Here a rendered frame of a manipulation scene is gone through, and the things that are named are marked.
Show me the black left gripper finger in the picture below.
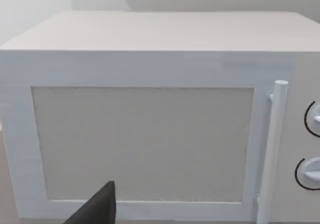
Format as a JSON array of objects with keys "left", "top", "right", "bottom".
[{"left": 61, "top": 180, "right": 118, "bottom": 224}]

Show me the pale microwave door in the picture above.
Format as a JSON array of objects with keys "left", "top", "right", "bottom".
[{"left": 0, "top": 50, "right": 294, "bottom": 221}]

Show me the pale microwave oven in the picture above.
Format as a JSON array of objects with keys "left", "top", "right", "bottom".
[{"left": 0, "top": 10, "right": 320, "bottom": 224}]

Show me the pale microwave knob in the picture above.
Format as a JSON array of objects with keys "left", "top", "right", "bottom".
[
  {"left": 294, "top": 157, "right": 320, "bottom": 191},
  {"left": 303, "top": 100, "right": 320, "bottom": 137}
]

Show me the pale microwave door handle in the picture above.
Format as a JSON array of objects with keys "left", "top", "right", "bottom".
[{"left": 255, "top": 79, "right": 289, "bottom": 224}]

